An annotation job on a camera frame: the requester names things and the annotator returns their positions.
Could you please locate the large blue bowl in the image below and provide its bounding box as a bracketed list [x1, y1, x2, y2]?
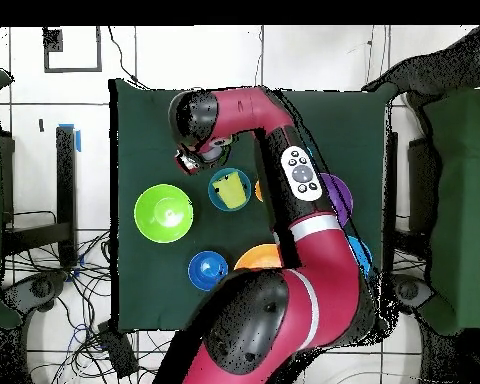
[347, 235, 374, 278]

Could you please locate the large orange bowl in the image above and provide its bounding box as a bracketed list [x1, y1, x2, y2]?
[233, 243, 284, 272]

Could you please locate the black metal stand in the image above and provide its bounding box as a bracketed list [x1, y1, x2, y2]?
[1, 125, 78, 267]

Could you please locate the large green bowl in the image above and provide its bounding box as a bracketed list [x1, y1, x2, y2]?
[133, 183, 194, 244]

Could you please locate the yellow cup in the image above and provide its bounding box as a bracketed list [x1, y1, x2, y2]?
[212, 171, 247, 210]

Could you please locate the person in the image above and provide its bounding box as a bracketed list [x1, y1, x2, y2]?
[361, 25, 480, 106]

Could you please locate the dark grey seat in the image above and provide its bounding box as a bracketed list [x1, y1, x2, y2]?
[390, 273, 434, 317]

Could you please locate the dark green tablecloth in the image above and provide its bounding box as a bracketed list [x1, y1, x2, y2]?
[109, 77, 397, 333]

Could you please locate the small dark blue bowl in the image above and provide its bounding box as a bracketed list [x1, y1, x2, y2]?
[187, 250, 230, 292]

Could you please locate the purple bowl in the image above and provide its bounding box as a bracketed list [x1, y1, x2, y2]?
[319, 172, 354, 229]

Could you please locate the translucent blue ridged bowl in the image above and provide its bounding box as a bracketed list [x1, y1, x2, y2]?
[207, 167, 252, 212]

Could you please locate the black square floor frame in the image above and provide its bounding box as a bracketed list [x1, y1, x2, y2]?
[43, 26, 103, 74]

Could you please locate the black power strip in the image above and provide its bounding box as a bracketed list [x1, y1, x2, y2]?
[96, 319, 140, 379]

